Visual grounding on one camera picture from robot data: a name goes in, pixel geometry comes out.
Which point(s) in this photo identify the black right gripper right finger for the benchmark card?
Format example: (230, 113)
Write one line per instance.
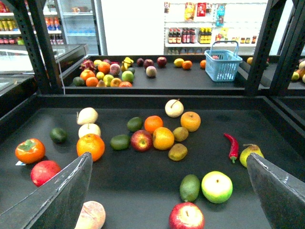
(282, 196)

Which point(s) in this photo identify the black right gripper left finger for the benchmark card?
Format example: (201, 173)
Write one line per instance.
(57, 203)

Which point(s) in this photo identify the far shelf orange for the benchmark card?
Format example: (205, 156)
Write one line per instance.
(186, 65)

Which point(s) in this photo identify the far shelf lemon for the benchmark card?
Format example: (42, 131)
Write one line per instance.
(178, 63)

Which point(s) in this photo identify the red pomegranate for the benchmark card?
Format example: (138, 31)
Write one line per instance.
(43, 171)

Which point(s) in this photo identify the pale peach front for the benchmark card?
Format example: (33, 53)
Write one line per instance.
(92, 216)

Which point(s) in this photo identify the white price label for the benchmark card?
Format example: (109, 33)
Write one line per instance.
(19, 163)

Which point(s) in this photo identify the green yellow pear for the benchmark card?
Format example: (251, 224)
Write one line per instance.
(250, 148)

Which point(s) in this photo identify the orange persimmon with green calyx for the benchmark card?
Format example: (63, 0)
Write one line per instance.
(30, 151)

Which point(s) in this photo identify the red chili pepper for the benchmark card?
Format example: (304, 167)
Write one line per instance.
(234, 150)

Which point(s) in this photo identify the green apple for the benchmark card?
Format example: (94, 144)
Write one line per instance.
(217, 187)

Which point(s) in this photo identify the dark green avocado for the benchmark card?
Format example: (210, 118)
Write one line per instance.
(58, 135)

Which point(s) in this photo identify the round orange centre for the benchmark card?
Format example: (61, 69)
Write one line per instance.
(91, 143)

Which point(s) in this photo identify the white pear upright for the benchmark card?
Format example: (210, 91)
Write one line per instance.
(89, 128)

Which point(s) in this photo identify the green lime lower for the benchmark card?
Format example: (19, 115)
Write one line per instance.
(120, 142)

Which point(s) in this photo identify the green lime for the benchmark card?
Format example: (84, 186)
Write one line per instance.
(120, 142)
(134, 124)

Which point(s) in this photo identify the green avocado near front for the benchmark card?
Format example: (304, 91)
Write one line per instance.
(189, 188)

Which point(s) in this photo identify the white pear lying sideways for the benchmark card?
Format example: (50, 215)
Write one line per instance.
(87, 115)

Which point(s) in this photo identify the red apple front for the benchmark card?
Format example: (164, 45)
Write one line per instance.
(186, 216)

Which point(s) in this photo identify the red apple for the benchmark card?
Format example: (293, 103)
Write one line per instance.
(186, 216)
(141, 140)

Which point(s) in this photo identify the red apple centre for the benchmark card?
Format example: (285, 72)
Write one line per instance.
(141, 140)

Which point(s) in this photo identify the green lime upper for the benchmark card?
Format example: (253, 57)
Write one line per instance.
(134, 124)

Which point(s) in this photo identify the brown kiwi lower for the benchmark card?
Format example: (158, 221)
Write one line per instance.
(177, 152)

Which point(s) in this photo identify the brown kiwi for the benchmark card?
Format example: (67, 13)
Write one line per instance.
(177, 152)
(180, 134)

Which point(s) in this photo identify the yellow orange apple back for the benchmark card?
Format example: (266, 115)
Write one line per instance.
(191, 121)

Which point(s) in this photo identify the yellow orange apple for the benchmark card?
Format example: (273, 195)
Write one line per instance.
(163, 138)
(191, 121)

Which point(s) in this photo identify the brown kiwi upper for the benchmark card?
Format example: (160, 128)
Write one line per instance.
(180, 134)

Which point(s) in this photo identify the small orange mandarin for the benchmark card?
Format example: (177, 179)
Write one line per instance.
(153, 122)

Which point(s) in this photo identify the yellow orange apple front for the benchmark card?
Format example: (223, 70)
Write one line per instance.
(163, 138)

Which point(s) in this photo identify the glass freezer chest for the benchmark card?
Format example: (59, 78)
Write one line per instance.
(53, 74)

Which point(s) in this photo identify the far fruit pile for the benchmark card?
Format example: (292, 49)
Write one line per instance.
(106, 73)

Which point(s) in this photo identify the white pear with stem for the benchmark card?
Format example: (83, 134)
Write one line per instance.
(174, 108)

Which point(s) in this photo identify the blue plastic basket far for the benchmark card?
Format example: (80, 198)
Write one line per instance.
(222, 65)

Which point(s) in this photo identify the white wall product shelf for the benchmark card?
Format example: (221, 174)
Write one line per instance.
(193, 26)

